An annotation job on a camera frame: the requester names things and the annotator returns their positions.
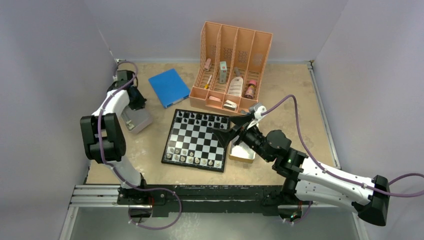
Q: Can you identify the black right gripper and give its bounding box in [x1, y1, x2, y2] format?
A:
[211, 114, 272, 163]

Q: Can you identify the silver tin with white pieces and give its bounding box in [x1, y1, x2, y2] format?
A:
[120, 106, 153, 134]

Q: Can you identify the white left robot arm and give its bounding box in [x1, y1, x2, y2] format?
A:
[80, 70, 149, 205]

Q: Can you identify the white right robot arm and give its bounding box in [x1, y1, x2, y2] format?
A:
[212, 115, 390, 227]

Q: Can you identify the white stapler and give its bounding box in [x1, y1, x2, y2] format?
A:
[222, 100, 238, 111]

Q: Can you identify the gold empty tin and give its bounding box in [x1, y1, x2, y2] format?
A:
[228, 135, 256, 164]

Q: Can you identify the pink eraser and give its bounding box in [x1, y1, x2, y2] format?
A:
[208, 95, 222, 102]

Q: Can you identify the pink capped small bottle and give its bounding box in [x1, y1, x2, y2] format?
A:
[243, 79, 257, 99]

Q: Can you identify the white lotion bottle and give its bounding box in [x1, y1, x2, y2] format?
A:
[226, 76, 244, 97]

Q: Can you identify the black and white chessboard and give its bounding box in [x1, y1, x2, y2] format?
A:
[161, 109, 230, 173]

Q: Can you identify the yellow tipped pen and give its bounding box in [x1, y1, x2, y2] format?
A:
[204, 75, 213, 90]

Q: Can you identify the teal small box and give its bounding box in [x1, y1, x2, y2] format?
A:
[219, 61, 228, 84]

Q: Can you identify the pink tube in organizer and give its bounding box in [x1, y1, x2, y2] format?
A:
[203, 58, 212, 72]

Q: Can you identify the peach desk organizer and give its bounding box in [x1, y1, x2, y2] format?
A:
[189, 21, 273, 115]

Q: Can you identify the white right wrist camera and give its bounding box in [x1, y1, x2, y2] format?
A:
[248, 102, 267, 123]

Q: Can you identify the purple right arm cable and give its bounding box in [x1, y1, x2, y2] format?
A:
[261, 94, 424, 199]

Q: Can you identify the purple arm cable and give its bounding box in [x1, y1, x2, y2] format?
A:
[96, 60, 183, 231]
[261, 94, 424, 199]

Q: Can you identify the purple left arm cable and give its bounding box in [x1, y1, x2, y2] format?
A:
[96, 60, 183, 231]

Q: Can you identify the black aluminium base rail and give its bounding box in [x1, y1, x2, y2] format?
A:
[70, 183, 354, 218]

